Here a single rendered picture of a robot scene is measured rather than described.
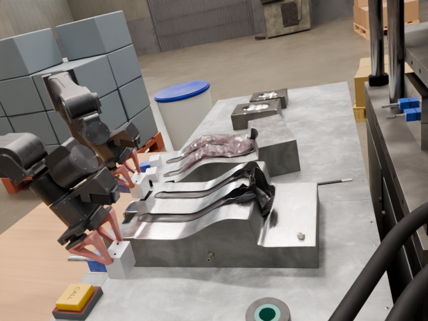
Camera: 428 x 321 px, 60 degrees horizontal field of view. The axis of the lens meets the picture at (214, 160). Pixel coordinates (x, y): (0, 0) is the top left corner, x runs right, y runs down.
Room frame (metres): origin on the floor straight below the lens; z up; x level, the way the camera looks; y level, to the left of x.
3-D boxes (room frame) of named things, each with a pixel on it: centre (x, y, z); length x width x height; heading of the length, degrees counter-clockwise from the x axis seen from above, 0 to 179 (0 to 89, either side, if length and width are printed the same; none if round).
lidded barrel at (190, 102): (3.36, 0.13, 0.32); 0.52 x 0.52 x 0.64
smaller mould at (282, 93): (1.75, -0.33, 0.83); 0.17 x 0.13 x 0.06; 69
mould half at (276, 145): (1.17, -0.02, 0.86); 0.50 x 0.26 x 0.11; 87
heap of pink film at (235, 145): (1.17, -0.01, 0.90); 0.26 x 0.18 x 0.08; 87
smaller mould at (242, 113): (1.57, -0.23, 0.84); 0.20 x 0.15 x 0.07; 69
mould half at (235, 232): (0.81, 0.03, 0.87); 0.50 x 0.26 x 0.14; 69
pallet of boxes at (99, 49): (3.62, 1.29, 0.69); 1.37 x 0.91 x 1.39; 65
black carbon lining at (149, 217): (0.82, 0.04, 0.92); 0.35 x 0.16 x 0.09; 69
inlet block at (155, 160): (1.24, 0.25, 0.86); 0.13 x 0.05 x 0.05; 87
